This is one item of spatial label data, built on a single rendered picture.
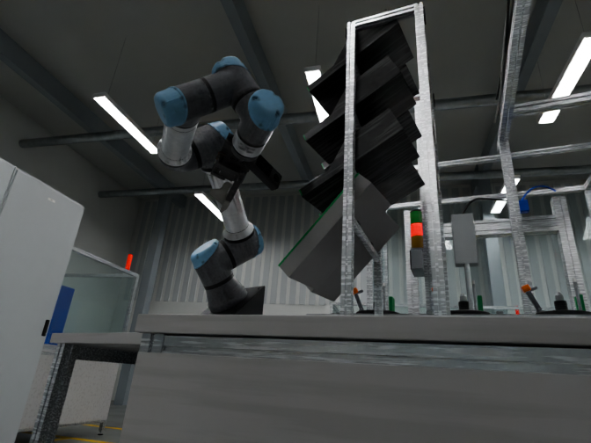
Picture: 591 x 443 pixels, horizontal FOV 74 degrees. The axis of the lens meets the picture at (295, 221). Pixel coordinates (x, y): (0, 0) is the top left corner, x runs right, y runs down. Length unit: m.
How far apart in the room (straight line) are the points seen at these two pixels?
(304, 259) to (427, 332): 0.42
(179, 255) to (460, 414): 11.04
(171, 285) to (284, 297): 3.24
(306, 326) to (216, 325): 0.15
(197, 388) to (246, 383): 0.08
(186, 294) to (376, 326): 10.50
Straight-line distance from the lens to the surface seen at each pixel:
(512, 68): 1.98
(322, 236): 0.87
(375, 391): 0.53
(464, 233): 2.40
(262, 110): 0.83
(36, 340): 4.13
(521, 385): 0.52
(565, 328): 0.53
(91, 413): 5.62
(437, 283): 0.76
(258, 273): 10.25
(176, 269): 11.33
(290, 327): 0.56
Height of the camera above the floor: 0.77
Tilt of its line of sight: 22 degrees up
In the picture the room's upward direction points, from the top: 4 degrees clockwise
